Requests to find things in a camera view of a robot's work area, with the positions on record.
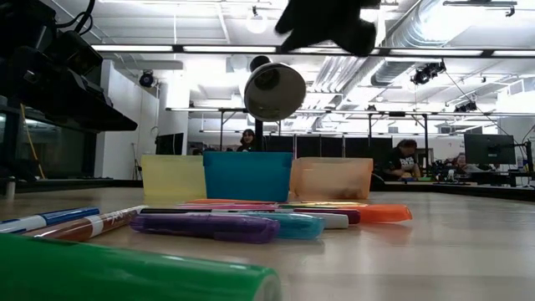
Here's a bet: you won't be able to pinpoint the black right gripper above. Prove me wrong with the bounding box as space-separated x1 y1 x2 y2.
273 0 382 59

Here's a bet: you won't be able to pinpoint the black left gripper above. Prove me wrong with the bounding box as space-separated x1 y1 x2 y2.
0 0 139 132

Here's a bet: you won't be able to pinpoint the blue dry-erase marker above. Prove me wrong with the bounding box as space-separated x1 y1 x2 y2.
0 207 101 235

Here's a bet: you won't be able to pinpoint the brown dry-erase marker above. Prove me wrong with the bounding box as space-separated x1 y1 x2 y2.
23 204 147 242

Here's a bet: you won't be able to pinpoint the markers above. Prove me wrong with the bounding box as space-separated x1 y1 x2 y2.
140 207 350 230

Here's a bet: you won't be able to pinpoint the purple translucent pen highlighter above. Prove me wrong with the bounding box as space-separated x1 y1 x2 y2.
129 212 281 244

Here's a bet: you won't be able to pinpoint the fat green highlighter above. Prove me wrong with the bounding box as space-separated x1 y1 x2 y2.
0 232 283 301

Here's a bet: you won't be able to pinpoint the pink slim highlighter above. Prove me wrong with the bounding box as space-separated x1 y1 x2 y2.
175 203 280 212

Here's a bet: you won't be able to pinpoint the teal translucent pen highlighter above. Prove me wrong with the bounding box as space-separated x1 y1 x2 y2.
242 212 326 241

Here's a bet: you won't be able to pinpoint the orange translucent pen highlighter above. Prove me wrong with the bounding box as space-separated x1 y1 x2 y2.
350 203 414 224

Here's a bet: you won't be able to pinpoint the thin yellow pole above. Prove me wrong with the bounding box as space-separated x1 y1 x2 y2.
19 104 46 180

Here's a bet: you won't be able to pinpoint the long ceiling light bar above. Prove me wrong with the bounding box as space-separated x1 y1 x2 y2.
83 43 535 59

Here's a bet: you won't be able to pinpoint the small black monitor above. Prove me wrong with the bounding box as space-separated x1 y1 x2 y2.
155 132 185 156

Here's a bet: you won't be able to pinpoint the yellow plastic bin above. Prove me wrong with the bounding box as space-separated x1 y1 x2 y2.
140 154 208 197

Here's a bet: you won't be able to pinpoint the small metal cylinder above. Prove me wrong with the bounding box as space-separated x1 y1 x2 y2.
4 176 17 201

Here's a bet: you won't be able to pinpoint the black partition panels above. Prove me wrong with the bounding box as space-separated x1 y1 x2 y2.
263 134 394 159

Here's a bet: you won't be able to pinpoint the person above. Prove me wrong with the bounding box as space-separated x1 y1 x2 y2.
382 139 421 181
453 152 482 175
237 128 257 152

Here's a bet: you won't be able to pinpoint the orange plastic bin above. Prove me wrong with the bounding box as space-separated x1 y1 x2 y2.
289 156 375 201

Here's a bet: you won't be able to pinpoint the teal plastic bin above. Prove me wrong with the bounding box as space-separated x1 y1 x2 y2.
202 150 293 202

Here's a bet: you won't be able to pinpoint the large black monitor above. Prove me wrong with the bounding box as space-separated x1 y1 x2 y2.
463 133 517 166

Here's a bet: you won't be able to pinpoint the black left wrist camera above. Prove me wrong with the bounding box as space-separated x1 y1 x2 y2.
53 30 104 77

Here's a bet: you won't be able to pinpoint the round black ceiling camera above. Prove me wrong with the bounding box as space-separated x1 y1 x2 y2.
138 69 156 89

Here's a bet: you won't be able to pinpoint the black aluminium table frame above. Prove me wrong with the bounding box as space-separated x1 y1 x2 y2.
0 178 535 202

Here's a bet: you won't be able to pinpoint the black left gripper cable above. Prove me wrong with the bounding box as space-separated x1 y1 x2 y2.
53 0 98 38

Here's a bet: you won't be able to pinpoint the black background workstation frame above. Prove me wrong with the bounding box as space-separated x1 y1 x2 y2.
166 106 257 152
366 110 431 179

